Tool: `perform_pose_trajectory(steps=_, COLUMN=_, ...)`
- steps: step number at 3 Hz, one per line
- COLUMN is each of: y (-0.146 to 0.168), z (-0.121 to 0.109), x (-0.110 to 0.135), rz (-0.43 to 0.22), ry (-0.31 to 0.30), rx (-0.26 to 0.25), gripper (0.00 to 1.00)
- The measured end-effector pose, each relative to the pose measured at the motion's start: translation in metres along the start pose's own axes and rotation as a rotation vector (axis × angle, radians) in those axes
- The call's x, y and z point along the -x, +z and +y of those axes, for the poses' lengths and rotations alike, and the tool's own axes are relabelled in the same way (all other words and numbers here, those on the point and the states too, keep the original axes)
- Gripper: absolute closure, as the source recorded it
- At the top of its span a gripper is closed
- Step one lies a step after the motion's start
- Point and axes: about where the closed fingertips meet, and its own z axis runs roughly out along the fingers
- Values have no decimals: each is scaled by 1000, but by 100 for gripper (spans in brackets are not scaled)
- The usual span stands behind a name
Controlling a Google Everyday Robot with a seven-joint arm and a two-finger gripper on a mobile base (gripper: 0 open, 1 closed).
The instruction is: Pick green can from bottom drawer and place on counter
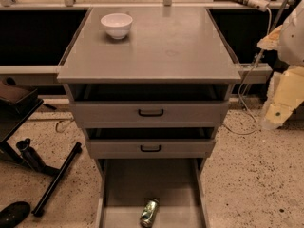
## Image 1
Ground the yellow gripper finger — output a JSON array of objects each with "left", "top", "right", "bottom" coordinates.
[
  {"left": 257, "top": 26, "right": 282, "bottom": 50},
  {"left": 260, "top": 66, "right": 304, "bottom": 130}
]

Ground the green soda can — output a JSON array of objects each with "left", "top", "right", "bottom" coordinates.
[{"left": 140, "top": 199, "right": 160, "bottom": 228}]

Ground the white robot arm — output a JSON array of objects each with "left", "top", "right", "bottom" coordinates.
[{"left": 257, "top": 0, "right": 304, "bottom": 130}]

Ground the grey drawer cabinet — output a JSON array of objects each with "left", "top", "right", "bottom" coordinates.
[{"left": 56, "top": 6, "right": 242, "bottom": 228}]

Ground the grey bottom drawer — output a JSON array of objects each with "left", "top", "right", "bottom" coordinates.
[{"left": 94, "top": 159, "right": 210, "bottom": 228}]

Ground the grey drawer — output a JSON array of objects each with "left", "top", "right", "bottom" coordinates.
[
  {"left": 68, "top": 84, "right": 230, "bottom": 128},
  {"left": 85, "top": 127, "right": 215, "bottom": 159},
  {"left": 94, "top": 159, "right": 210, "bottom": 228}
]

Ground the grey top drawer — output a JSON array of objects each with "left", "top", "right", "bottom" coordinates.
[{"left": 68, "top": 84, "right": 230, "bottom": 128}]

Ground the grey middle drawer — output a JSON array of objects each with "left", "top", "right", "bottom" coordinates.
[{"left": 85, "top": 127, "right": 215, "bottom": 159}]

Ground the white ceramic bowl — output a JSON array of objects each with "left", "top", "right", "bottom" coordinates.
[{"left": 101, "top": 13, "right": 133, "bottom": 39}]

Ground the black stand with crossbar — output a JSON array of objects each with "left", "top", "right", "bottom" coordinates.
[{"left": 0, "top": 138, "right": 83, "bottom": 218}]

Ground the black oval foot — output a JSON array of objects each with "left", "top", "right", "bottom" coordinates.
[{"left": 0, "top": 201, "right": 30, "bottom": 228}]

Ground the white cable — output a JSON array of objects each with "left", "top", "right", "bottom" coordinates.
[{"left": 222, "top": 7, "right": 274, "bottom": 136}]

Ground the grey bench rail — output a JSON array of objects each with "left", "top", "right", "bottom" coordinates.
[{"left": 236, "top": 63, "right": 273, "bottom": 85}]

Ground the black top drawer handle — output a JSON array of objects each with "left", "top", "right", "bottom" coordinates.
[{"left": 138, "top": 109, "right": 164, "bottom": 117}]

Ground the black drawer handle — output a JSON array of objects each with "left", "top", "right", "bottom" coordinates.
[
  {"left": 140, "top": 145, "right": 162, "bottom": 153},
  {"left": 138, "top": 109, "right": 164, "bottom": 117}
]

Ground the black middle drawer handle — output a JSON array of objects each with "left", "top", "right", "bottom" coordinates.
[{"left": 140, "top": 145, "right": 162, "bottom": 153}]

